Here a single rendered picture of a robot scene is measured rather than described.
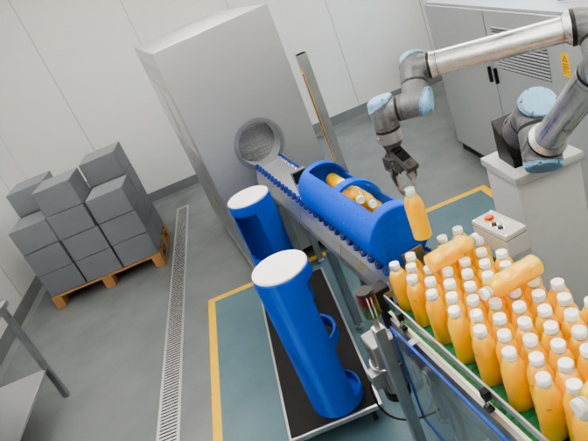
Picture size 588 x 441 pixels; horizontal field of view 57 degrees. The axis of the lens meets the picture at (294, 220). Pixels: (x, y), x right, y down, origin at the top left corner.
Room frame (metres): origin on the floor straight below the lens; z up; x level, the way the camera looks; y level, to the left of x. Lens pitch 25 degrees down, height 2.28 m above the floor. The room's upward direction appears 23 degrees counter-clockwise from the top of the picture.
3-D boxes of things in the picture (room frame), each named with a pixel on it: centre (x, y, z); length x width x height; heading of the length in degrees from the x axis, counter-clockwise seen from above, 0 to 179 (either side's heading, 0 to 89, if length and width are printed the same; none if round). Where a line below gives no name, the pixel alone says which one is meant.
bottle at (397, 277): (1.77, -0.29, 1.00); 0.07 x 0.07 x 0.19
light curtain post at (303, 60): (3.45, -0.44, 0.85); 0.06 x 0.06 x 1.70; 11
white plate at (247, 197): (3.27, 0.21, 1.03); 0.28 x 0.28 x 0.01
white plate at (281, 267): (2.25, 0.15, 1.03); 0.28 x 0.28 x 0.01
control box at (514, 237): (1.77, -0.72, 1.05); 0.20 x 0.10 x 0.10; 11
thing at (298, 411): (2.84, 0.20, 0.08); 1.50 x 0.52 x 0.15; 0
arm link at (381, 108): (1.82, -0.44, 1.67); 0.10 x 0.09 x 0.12; 62
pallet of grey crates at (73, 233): (5.50, 1.98, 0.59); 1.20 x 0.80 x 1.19; 90
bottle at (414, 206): (1.80, -0.44, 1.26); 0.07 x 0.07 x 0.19
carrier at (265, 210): (3.27, 0.21, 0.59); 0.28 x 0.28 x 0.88
